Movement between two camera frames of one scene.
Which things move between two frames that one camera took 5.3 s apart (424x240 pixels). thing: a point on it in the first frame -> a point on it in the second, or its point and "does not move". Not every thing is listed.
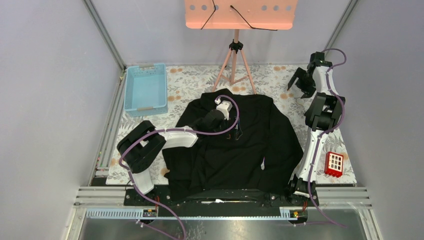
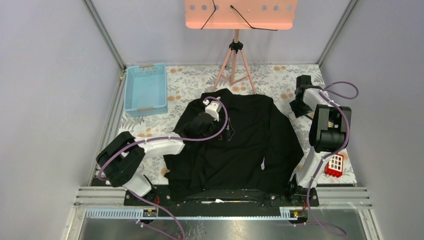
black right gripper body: [310, 84] -> [299, 108]
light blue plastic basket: [145, 90] does not move
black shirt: [245, 147] does not move
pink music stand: [238, 15] does not move
